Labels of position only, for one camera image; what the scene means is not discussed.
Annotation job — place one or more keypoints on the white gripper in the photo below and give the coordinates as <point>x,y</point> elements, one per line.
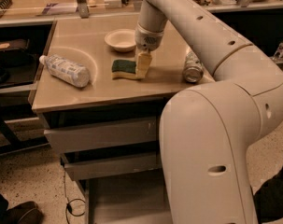
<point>148,39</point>

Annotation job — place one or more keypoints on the green yellow sponge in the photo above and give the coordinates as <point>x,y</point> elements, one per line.
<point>123,69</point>

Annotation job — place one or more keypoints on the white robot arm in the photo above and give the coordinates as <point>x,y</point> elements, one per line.
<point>205,130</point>

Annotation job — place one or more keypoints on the grey metal drawer cabinet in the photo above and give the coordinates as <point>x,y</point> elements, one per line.
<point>105,99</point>

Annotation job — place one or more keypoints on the grey top drawer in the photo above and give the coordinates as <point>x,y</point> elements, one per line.
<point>104,134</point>

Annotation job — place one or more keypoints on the grey middle drawer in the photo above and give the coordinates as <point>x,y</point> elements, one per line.
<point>120,165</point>

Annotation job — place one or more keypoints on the grey open bottom drawer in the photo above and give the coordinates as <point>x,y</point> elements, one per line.
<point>137,198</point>

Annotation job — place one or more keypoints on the white paper bowl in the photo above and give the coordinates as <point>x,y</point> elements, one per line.
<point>121,40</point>

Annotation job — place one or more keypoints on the silver drink can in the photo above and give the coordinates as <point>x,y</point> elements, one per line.
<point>193,69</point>

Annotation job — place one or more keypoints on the clear plastic water bottle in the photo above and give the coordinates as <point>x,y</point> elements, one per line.
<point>66,70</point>

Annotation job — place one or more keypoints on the purple white paper packet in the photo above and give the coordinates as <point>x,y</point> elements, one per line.
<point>59,8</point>

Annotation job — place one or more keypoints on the dark shoe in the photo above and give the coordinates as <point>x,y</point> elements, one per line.
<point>24,213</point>

